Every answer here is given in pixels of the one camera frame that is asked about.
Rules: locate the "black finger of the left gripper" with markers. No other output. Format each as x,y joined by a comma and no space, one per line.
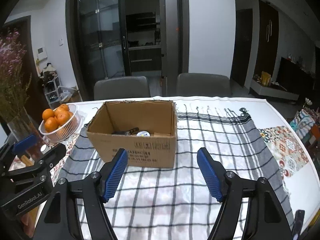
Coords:
53,156

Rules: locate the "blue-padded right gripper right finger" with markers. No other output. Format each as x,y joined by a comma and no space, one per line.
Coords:
265,216

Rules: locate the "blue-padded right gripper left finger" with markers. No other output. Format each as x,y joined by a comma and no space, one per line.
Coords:
60,219

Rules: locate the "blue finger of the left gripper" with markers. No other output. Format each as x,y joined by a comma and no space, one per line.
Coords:
25,144

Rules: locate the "black rectangular device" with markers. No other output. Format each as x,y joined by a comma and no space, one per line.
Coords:
128,132

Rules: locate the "round green white balm tin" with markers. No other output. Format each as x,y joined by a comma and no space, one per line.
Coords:
143,134

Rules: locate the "small white cylinder speaker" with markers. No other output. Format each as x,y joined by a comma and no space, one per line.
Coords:
44,148

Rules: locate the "glass vase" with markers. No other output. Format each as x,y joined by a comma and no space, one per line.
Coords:
21,126

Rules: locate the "white fruit basket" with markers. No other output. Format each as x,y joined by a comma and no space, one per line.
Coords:
64,131

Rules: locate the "orange fruit front left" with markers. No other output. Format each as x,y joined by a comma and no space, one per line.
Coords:
51,124

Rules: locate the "orange fruit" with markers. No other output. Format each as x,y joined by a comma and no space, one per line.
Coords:
63,117
51,124

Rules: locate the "black smartphone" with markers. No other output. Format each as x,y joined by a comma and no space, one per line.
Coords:
298,224

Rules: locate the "orange fruit right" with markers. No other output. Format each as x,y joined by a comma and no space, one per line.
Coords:
63,117

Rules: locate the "dried purple flowers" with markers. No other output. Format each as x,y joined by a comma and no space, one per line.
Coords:
14,90

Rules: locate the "patterned floral table mat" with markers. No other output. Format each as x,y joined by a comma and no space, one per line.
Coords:
285,148

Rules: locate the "checkered grey white cloth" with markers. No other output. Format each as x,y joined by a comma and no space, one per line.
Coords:
175,203

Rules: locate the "colourful patterned cushion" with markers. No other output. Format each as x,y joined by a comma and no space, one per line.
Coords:
306,124

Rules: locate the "brown cardboard box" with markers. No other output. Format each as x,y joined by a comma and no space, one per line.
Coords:
158,117

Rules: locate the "grey chair left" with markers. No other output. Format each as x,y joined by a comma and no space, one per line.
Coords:
122,88

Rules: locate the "grey chair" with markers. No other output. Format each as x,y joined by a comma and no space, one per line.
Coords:
199,84
122,88

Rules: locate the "grey chair right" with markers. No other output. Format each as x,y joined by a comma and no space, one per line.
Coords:
199,84

